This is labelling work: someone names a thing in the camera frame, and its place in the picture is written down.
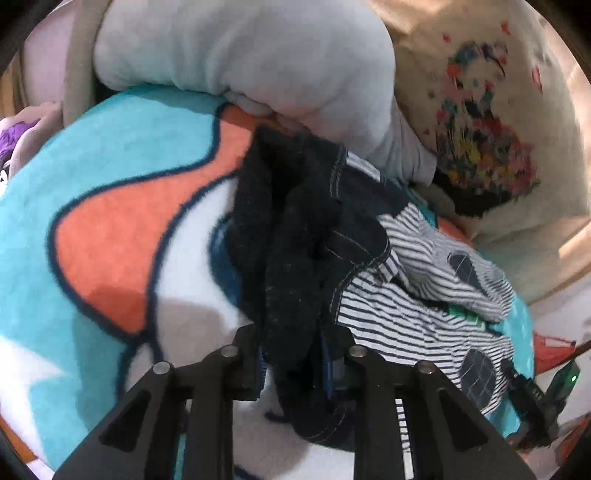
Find teal cartoon printed blanket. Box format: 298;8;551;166
0;85;536;480

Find purple cloth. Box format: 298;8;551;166
0;119;43;163

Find red and white printed cloth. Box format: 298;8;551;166
531;329;579;366

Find dark pants with striped lining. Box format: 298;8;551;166
225;124;519;452

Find cream printed pillow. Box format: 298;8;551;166
369;0;591;305

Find grey pillow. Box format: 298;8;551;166
92;0;438;186

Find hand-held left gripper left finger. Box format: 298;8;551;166
54;324;266;480

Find beige padded headboard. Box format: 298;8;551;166
62;0;114;136

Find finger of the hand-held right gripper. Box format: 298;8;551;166
501;357;561;448

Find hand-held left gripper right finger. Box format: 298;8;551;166
321;329;537;480

